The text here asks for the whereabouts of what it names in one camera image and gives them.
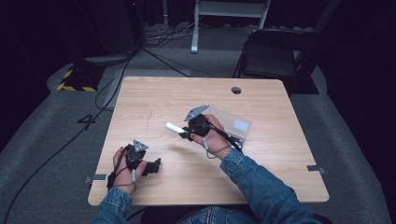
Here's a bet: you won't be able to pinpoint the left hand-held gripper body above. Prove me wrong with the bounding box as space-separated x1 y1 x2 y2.
123 139 152 176

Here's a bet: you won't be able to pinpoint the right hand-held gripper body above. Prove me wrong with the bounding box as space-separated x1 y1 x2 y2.
183 104 213 138

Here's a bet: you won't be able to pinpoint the white cylindrical glue stick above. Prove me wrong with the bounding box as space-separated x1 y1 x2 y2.
164 121 188 135

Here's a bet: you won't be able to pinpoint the clear plastic pencil case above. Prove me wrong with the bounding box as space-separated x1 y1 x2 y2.
204 105 253 145

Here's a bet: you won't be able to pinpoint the person's left hand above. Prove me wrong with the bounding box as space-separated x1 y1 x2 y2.
112 146 148 196

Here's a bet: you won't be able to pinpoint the person's right hand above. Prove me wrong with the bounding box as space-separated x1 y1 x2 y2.
190 114 233 161

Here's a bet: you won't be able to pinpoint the grey tape strip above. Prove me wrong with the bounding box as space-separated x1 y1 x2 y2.
305 164 326 175
84 173 107 185

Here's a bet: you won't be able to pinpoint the person's legs in jeans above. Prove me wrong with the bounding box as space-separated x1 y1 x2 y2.
178 204 260 224

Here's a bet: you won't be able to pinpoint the black yellow striped base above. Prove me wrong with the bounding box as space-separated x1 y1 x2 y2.
56 63 106 93

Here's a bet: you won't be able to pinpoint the black folding chair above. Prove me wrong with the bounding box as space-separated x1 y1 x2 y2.
232 27 322 96

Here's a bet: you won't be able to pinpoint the dark equipment stand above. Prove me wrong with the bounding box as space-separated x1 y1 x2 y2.
73 0 146 67

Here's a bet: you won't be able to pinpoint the right hand-held gripper cable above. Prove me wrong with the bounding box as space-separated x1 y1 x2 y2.
206 120 245 153

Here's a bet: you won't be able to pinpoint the hand-held gripper cable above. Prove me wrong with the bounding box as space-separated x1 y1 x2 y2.
206 120 245 153
106 146 129 190

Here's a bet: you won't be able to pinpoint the left hand-held gripper cable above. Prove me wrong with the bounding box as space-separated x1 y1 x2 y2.
106 146 129 190

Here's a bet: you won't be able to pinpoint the thin black floor cable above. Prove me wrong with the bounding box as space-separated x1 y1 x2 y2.
140 46 216 78

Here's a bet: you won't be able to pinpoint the long black floor cable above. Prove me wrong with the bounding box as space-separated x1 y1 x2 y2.
0 57 134 224

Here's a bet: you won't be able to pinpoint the bundle of floor cables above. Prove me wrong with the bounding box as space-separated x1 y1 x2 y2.
144 21 195 49

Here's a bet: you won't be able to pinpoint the white metal stand frame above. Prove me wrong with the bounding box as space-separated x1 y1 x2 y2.
190 0 273 55

